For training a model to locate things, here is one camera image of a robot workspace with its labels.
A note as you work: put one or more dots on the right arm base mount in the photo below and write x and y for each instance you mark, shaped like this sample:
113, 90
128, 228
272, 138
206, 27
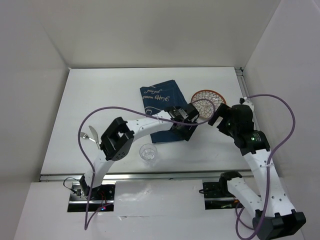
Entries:
216, 195

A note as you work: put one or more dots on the silver table knife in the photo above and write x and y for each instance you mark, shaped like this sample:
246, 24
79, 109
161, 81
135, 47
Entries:
95, 136

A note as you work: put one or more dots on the floral ceramic plate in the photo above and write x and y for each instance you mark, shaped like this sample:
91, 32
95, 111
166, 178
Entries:
206, 101

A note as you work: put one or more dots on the front aluminium rail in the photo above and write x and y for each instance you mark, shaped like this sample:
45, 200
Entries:
141, 176

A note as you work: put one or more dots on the blue whale placemat cloth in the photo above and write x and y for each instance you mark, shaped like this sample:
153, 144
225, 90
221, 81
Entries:
165, 95

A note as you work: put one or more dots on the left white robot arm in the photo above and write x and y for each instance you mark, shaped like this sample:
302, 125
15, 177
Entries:
118, 138

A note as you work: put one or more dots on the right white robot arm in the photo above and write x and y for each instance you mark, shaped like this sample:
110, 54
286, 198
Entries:
273, 214

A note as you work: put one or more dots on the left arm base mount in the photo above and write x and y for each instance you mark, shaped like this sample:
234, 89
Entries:
103, 199

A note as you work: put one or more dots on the silver fork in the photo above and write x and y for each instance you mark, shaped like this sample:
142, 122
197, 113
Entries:
85, 136

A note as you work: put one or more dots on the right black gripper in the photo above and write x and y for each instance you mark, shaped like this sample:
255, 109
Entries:
223, 111

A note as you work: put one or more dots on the clear plastic cup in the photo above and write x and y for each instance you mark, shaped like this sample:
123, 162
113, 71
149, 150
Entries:
149, 153

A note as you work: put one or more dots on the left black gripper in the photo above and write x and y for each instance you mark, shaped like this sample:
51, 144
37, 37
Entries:
185, 133

